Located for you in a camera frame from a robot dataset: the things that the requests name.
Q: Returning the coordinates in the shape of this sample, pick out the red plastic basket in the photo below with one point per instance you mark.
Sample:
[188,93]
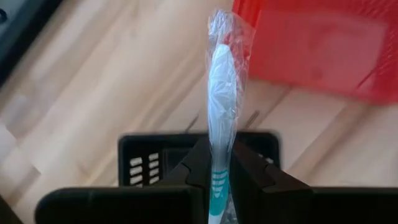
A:
[311,46]

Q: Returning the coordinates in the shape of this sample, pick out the black aluminium table frame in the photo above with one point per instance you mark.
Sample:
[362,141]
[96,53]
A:
[18,37]

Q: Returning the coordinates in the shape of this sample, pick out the clear teal white toothbrush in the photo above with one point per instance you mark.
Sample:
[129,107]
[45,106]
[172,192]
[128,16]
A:
[222,93]

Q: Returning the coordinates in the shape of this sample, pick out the black plastic basket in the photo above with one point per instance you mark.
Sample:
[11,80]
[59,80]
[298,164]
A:
[140,146]

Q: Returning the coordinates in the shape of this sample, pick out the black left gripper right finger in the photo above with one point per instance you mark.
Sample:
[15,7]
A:
[311,208]

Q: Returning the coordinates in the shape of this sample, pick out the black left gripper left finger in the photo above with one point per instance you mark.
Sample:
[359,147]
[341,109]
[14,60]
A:
[124,205]

